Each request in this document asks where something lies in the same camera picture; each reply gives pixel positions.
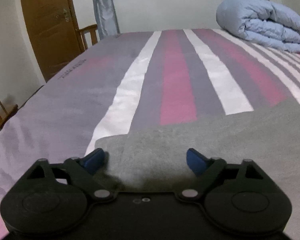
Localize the striped pink grey bedsheet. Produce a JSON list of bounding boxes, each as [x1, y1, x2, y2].
[[0, 29, 300, 238]]

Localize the folded light blue duvet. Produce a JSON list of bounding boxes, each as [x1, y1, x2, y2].
[[216, 0, 300, 53]]

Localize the grey left curtain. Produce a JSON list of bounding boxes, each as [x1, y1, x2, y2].
[[93, 0, 119, 40]]

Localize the grey sweatpants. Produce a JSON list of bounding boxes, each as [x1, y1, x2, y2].
[[94, 99, 300, 239]]

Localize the wooden chair by door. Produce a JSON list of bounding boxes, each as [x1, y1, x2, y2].
[[76, 24, 99, 52]]

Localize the brown wooden door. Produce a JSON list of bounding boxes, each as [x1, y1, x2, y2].
[[21, 0, 84, 81]]

